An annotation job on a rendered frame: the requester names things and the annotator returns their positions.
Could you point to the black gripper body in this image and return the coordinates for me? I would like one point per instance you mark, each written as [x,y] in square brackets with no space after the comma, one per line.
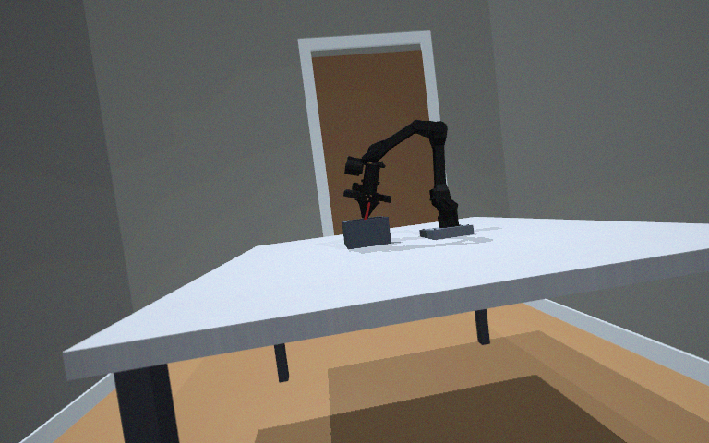
[369,187]

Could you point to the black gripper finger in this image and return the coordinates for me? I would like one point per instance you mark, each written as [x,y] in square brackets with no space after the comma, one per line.
[373,204]
[363,206]

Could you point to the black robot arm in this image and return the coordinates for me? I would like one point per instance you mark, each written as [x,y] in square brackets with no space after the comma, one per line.
[436,132]

